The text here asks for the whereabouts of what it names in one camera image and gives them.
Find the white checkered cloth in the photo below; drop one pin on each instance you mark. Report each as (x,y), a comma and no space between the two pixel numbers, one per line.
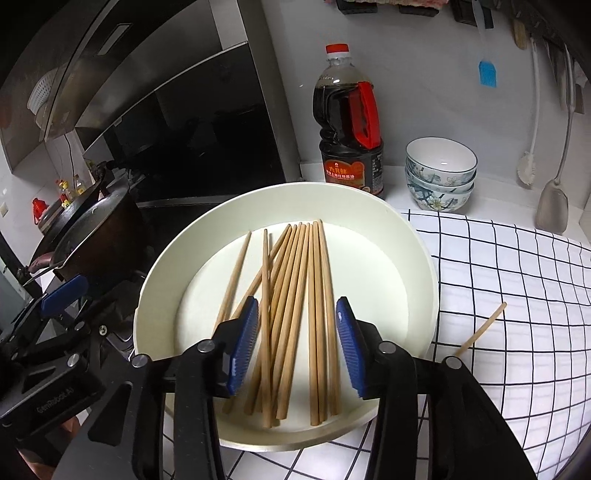
(508,258)

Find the white dish brush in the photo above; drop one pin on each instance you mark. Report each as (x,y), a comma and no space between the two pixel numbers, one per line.
(526,170)

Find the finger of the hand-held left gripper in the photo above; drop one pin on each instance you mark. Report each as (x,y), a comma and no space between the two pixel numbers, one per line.
(87,327)
(64,295)

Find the wooden spoon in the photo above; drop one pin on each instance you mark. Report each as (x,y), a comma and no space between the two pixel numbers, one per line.
(519,34)

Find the pile of wooden chopsticks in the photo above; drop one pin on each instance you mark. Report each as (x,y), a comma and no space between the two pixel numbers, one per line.
(300,277)

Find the dark soy sauce bottle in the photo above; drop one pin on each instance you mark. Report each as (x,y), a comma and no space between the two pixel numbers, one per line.
(341,166)

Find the floral ceramic bowl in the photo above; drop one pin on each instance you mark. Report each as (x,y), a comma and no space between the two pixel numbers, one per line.
(441,157)
(438,185)
(438,201)

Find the red bottle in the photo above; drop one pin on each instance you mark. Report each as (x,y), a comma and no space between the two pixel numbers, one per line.
(39,211)

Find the black range hood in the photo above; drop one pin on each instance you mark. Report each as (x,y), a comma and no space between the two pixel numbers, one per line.
(184,115)

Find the small seasoning bottle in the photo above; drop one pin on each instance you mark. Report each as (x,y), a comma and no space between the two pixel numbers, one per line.
(63,190)
(78,185)

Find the curved wooden chopstick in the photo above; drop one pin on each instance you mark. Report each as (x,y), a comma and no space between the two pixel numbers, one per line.
(482,327)

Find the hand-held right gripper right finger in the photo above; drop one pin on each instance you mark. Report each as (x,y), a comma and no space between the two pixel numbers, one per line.
(351,346)

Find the black gas stove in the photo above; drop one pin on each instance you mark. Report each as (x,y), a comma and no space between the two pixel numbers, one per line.
(166,214)

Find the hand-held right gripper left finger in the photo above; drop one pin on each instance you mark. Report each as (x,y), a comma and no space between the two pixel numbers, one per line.
(244,337)

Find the dark cooking pot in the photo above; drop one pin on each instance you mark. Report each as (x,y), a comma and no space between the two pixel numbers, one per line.
(111,235)

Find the white plastic basket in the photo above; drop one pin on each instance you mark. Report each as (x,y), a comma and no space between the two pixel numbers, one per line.
(46,99)

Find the metal spatula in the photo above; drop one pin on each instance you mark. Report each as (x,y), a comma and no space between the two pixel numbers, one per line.
(551,207)

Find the white round basin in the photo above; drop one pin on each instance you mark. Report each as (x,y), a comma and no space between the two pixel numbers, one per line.
(383,258)

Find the blue silicone brush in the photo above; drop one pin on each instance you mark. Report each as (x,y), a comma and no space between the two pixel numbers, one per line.
(488,74)

